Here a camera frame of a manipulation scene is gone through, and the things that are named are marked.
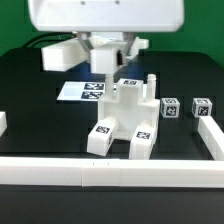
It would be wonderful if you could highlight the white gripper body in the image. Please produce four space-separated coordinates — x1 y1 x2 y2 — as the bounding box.
28 0 184 32

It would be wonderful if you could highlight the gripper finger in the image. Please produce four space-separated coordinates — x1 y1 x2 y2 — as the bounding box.
77 32 92 53
118 32 135 64

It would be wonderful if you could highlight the white chair seat part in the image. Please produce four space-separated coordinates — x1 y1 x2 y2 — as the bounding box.
98 74 160 140

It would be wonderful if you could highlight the white tagged cube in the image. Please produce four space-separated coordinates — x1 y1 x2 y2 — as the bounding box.
192 98 212 118
160 98 180 118

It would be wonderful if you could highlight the white chair back frame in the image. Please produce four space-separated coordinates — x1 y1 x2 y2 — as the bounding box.
41 36 149 75

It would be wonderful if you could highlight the white left fence bar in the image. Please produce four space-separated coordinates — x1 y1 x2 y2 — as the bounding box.
0 111 7 137

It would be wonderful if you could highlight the white fence bar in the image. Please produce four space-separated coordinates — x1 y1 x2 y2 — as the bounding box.
198 116 224 161
0 157 224 188
0 111 7 137

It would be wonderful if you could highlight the white right fence bar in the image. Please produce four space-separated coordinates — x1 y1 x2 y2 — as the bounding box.
198 116 224 161

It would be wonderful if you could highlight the white front fence bar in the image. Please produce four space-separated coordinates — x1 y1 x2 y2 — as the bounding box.
0 157 224 188

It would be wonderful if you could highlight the black cable with connector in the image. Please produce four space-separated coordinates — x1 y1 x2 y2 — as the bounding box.
21 31 74 49

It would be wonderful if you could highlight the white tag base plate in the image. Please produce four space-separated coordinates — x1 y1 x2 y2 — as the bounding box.
57 81 105 101

